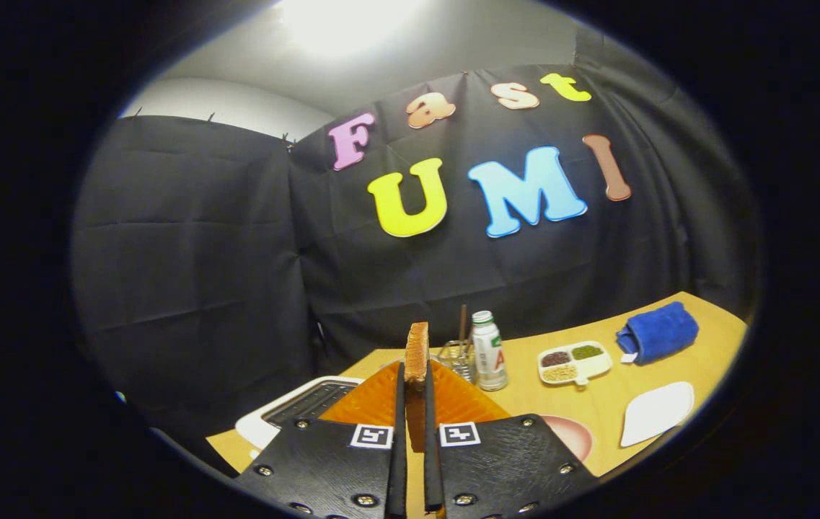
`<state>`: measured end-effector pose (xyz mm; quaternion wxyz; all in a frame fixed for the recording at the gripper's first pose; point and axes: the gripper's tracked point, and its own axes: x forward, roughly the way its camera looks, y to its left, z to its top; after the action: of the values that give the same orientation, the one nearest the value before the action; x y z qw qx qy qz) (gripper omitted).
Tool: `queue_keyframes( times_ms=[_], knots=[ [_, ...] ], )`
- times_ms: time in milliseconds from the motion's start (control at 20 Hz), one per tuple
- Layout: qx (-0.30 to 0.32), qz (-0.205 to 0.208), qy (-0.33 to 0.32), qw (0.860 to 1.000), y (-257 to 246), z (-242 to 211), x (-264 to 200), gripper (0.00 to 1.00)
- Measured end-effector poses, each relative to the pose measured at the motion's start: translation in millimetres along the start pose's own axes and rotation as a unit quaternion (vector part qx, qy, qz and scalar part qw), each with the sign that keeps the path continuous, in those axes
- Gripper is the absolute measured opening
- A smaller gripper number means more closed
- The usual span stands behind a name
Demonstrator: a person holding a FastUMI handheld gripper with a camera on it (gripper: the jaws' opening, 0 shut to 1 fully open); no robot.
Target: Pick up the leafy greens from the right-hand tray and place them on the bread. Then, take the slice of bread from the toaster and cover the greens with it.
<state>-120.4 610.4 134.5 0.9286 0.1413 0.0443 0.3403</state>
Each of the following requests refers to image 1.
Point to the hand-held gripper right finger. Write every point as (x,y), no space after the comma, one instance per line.
(432,468)

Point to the pile of dark red beans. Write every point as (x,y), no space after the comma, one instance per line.
(555,358)

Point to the folded blue towel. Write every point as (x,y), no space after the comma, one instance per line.
(658,333)

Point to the white divided tray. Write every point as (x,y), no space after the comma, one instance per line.
(593,366)

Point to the pink round plate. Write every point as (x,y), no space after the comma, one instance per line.
(574,436)

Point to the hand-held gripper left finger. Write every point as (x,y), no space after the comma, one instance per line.
(398,468)

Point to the cream toaster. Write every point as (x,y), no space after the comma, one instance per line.
(265,425)

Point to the pile of green mung beans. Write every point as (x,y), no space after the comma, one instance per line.
(587,352)

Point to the black backdrop cloth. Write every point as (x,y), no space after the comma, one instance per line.
(200,252)

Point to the white green-capped drink bottle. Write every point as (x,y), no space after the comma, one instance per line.
(489,357)

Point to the toasted bread slice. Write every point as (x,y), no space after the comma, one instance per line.
(417,353)

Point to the brown stick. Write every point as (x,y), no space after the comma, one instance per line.
(462,324)

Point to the pile of yellow soybeans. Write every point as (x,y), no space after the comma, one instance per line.
(560,373)

